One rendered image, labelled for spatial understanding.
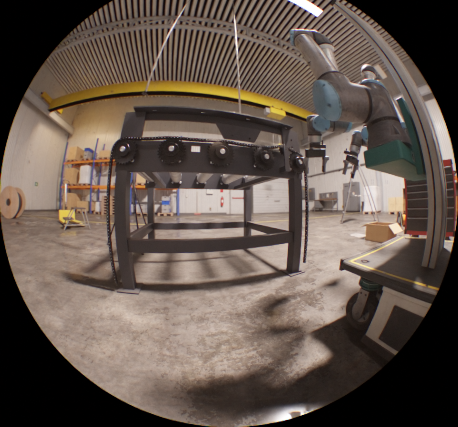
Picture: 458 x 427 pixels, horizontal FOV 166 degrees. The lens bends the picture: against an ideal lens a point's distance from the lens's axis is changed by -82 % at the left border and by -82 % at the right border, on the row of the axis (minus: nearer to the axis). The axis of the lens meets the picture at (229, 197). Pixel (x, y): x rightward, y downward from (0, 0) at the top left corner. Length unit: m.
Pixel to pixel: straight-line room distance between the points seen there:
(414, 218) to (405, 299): 1.73
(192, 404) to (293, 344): 0.42
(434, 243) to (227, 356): 0.80
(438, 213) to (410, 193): 1.58
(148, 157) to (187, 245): 0.57
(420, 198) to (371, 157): 1.68
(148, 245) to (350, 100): 1.14
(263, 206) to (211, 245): 10.45
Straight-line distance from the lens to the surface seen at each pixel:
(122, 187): 0.99
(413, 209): 2.24
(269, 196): 11.61
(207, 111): 1.10
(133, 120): 1.14
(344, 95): 0.58
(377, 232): 2.53
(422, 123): 0.72
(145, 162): 1.00
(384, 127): 0.62
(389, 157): 0.57
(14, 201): 6.63
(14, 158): 11.25
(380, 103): 0.66
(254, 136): 1.17
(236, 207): 10.51
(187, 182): 1.90
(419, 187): 2.24
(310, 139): 1.01
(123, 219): 0.98
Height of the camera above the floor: 0.54
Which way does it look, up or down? 3 degrees up
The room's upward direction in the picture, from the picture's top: straight up
